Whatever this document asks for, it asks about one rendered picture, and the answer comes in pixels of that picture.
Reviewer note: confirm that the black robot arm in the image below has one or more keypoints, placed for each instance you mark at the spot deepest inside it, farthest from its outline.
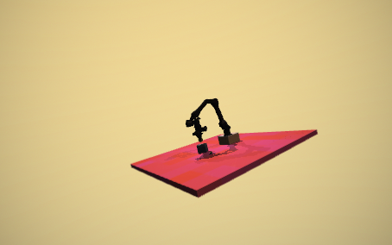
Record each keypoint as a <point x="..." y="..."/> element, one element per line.
<point x="194" y="119"/>

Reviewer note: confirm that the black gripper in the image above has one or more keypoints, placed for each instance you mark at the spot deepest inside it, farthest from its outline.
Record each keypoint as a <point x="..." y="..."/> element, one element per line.
<point x="197" y="133"/>

